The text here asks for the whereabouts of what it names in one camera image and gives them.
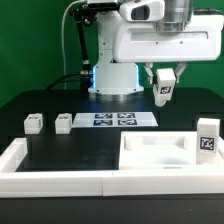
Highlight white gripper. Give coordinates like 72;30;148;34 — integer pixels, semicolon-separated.
113;15;224;84

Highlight white square tabletop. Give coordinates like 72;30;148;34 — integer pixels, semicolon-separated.
119;131;224;170

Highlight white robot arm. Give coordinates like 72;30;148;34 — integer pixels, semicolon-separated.
87;0;224;106

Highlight white sheet with fiducial markers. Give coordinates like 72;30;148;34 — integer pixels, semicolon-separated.
72;112;158;128

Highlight white U-shaped obstacle fence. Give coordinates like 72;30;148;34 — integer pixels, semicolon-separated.
0;138;224;198

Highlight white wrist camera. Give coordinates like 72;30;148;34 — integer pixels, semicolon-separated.
119;0;165;22

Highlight white cable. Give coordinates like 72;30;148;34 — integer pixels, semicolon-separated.
60;0;88;90

